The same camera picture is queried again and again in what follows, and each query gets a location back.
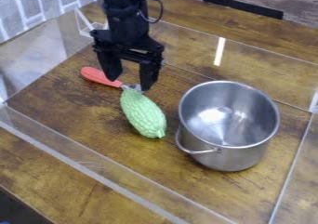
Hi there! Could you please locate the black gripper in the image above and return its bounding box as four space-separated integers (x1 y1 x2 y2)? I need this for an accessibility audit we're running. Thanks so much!
90 13 165 91

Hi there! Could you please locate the green bumpy bitter gourd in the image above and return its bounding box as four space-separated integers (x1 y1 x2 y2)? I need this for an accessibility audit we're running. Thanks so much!
120 88 167 138

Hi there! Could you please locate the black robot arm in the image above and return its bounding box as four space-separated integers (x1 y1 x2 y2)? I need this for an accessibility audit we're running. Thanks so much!
90 0 165 91

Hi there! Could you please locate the silver metal pot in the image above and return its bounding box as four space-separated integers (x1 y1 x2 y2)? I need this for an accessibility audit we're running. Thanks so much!
175 81 279 172

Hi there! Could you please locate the red handled metal spoon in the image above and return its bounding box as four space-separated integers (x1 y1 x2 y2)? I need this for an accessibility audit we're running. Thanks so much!
80 67 142 92

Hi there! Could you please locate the clear acrylic corner bracket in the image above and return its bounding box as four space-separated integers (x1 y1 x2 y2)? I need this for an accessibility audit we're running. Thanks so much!
75 8 108 38

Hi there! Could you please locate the black cable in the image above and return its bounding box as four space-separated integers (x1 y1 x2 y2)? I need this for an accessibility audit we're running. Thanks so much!
138 0 166 25

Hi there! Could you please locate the clear acrylic enclosure wall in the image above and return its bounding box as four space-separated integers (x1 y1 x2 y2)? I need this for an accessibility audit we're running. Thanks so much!
0 4 318 224

